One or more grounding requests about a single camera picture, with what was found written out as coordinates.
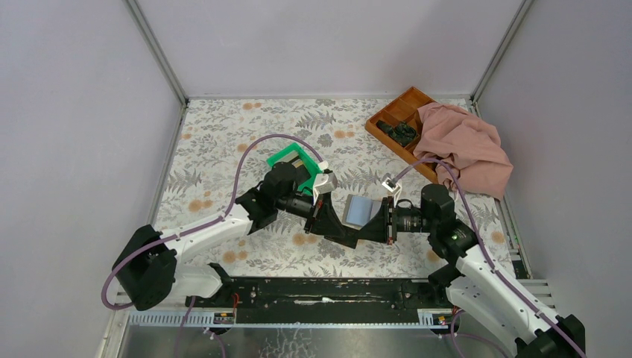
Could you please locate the grey leather card holder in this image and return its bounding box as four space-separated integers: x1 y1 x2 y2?
342 194 382 229

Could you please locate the green plastic bin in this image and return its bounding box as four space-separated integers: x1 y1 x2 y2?
266 143 323 194

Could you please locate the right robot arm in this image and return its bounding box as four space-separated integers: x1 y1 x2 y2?
344 184 586 357

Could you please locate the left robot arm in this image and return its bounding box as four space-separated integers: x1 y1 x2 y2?
113 163 358 311

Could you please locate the floral table mat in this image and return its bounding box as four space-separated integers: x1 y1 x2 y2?
140 98 517 280

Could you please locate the pink cloth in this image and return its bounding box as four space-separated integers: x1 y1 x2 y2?
413 102 514 200

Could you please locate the dark green patterned cloth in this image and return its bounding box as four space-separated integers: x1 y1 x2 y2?
376 121 418 147

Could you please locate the orange compartment tray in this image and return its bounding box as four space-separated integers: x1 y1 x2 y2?
364 87 435 164

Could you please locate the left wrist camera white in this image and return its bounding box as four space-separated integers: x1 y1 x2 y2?
312 171 338 198

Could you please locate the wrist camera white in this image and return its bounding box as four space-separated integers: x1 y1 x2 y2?
312 171 338 198
381 174 402 196

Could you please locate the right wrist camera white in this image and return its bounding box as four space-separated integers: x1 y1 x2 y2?
381 174 402 196

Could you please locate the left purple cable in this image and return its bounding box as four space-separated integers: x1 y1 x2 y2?
101 133 327 311

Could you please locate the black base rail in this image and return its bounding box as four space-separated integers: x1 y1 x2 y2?
185 277 456 325

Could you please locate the aluminium frame post left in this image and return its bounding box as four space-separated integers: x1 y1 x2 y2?
122 0 189 107

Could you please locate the aluminium frame post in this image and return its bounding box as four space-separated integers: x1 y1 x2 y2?
122 0 189 107
470 0 535 107

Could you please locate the aluminium frame post right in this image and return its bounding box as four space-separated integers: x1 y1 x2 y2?
470 0 535 107

